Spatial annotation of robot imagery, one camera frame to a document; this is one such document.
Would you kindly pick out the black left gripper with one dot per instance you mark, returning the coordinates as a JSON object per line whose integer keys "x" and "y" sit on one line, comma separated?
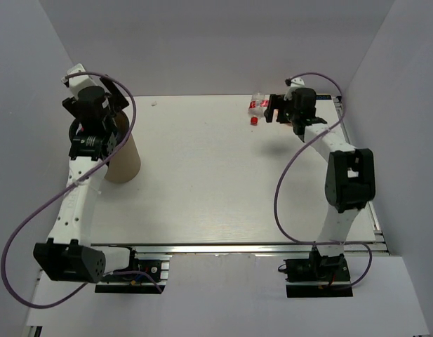
{"x": 118, "y": 101}

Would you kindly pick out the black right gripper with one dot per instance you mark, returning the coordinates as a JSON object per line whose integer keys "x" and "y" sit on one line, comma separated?
{"x": 275, "y": 102}

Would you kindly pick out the crushed red label bottle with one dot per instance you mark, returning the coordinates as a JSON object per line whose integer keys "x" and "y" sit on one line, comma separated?
{"x": 258, "y": 104}

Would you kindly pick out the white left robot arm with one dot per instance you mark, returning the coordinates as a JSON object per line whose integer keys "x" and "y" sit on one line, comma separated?
{"x": 67, "y": 254}

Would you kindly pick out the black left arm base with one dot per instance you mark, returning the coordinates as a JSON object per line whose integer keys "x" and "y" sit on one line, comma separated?
{"x": 144, "y": 275}

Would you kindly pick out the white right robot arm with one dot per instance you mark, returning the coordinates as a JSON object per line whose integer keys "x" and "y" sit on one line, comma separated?
{"x": 350, "y": 175}

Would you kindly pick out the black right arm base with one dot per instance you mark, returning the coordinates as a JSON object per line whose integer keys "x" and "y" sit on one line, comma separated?
{"x": 317, "y": 276}

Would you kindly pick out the brown cardboard cylinder bin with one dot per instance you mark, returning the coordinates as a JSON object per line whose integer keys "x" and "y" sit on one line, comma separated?
{"x": 126, "y": 161}

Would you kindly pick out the blue sticker right corner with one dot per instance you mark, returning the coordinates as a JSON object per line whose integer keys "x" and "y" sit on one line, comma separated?
{"x": 323, "y": 97}

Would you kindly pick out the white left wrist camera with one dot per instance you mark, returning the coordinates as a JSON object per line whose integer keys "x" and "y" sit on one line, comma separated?
{"x": 76, "y": 84}

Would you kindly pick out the aluminium table front rail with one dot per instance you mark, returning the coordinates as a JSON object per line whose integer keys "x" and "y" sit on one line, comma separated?
{"x": 224, "y": 248}

